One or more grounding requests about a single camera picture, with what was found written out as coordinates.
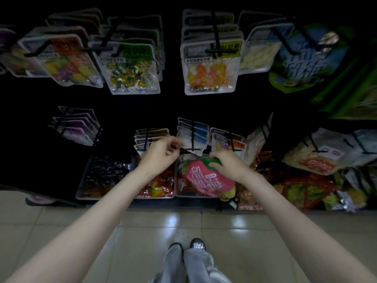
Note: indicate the person's left shoe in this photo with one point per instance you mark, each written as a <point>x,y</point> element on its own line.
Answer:
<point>175,247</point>

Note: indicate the small pink floor object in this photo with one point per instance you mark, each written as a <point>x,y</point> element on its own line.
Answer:
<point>40,199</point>

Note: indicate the small pink round snack bag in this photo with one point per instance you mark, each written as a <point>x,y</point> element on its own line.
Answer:
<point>203,179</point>

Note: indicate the clear colourful-cube candy bag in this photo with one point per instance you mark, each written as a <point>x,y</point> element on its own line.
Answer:
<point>70,64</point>
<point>76,19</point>

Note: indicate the clear green candy packets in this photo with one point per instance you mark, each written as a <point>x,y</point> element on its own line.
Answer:
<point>129,73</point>

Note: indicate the person's light grey trousers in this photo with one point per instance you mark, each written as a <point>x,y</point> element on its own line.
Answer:
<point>191,268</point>

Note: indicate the clear tray of dark candies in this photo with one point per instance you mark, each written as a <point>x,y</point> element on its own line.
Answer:
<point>103,176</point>

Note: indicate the white red-label snack bag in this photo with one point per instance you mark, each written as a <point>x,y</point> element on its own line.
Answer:
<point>321,159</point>
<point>256,141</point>

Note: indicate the clear tray of red candies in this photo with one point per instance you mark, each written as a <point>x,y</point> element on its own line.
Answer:
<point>159,188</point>

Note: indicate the person's left hand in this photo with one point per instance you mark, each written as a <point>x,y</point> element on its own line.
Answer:
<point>156,159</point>

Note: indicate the clear white candy packets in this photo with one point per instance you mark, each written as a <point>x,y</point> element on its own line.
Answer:
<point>262,53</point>

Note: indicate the row of red orange pouches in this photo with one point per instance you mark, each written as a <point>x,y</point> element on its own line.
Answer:
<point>300,194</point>

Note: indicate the row of small clear pouches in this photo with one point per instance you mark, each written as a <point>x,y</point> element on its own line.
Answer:
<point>194,135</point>

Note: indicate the person's right forearm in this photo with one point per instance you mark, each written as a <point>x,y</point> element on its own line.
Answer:
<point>312,227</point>

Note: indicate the blue round snack bag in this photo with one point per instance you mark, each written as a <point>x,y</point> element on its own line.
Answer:
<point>306,59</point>

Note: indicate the person's left forearm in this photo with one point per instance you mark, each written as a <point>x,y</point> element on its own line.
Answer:
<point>76,232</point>

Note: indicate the small yellow green pouch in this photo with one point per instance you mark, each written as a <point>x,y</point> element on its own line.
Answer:
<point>228,194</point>

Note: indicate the person's right shoe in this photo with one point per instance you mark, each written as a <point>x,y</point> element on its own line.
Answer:
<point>197,243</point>

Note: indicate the small clear purple-label pouch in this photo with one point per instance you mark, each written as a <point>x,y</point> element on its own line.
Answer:
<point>76,125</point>

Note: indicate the green snack pouch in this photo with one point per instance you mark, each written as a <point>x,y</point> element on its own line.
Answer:
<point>353,88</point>

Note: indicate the person's right hand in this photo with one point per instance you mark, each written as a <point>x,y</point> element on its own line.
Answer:
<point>235,168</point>

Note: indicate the person's shoe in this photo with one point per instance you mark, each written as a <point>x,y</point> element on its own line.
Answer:
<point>197,243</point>
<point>175,247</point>

